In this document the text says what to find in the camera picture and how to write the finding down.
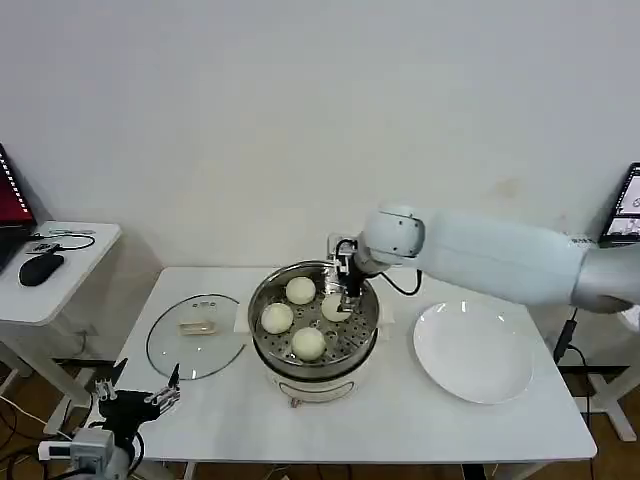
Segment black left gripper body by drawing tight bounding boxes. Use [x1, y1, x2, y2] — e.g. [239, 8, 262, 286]
[98, 391, 164, 438]

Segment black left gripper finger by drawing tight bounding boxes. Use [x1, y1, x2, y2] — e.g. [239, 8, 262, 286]
[93, 356, 129, 401]
[143, 362, 182, 416]

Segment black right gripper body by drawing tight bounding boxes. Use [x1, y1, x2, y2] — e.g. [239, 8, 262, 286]
[346, 259, 365, 297]

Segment white steamed bun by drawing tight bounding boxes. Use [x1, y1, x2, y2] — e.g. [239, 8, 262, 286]
[260, 302, 295, 333]
[320, 293, 351, 322]
[285, 276, 316, 305]
[291, 327, 327, 362]

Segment steel steamer basket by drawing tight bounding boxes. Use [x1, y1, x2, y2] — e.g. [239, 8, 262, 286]
[248, 258, 381, 369]

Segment round glass lid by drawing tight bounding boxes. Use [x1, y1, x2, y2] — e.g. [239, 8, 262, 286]
[145, 293, 247, 381]

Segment white electric cooker base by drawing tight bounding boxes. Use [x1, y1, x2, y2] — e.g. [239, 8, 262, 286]
[233, 299, 396, 407]

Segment white side table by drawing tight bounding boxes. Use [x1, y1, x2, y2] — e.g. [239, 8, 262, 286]
[0, 221, 123, 434]

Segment white round plate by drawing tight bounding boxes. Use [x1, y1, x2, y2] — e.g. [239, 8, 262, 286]
[412, 301, 535, 405]

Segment black computer mouse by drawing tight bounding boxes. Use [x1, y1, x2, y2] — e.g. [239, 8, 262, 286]
[18, 253, 66, 288]

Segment black laptop with red screen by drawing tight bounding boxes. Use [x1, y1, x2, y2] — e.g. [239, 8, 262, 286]
[0, 142, 39, 275]

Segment black power adapter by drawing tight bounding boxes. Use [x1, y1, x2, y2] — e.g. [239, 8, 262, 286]
[555, 319, 577, 362]

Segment white standing desk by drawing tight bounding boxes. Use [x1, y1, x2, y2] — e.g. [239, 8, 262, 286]
[554, 229, 640, 442]

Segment black laptop with white screen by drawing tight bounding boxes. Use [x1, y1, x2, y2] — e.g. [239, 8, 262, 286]
[597, 162, 640, 247]

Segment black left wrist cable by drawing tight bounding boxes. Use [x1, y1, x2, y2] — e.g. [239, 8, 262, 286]
[125, 428, 147, 474]

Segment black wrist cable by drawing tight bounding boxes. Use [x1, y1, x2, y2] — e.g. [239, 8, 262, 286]
[378, 268, 423, 297]
[125, 428, 147, 474]

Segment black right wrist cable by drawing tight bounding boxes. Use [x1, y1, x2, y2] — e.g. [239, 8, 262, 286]
[378, 268, 423, 297]

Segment loose floor cables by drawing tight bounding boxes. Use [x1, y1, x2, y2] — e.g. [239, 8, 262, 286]
[0, 364, 39, 480]

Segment thin black desk cable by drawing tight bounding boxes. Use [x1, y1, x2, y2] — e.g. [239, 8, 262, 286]
[27, 230, 97, 257]

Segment black adapter cable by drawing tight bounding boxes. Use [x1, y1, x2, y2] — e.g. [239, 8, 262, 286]
[568, 305, 592, 416]

